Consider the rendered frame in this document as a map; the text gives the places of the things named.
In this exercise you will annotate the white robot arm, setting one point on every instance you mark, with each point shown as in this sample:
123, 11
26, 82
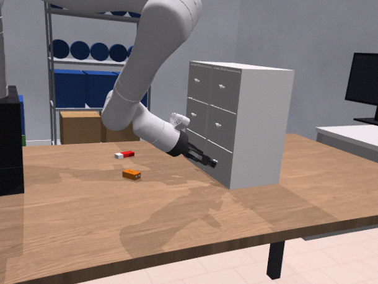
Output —
164, 25

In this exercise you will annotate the grey chest of drawers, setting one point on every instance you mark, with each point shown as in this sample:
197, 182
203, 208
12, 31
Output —
260, 124

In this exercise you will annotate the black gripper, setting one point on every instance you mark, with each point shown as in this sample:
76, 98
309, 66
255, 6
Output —
190, 151

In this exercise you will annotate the red and white eraser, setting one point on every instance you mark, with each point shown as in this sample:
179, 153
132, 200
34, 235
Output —
124, 154

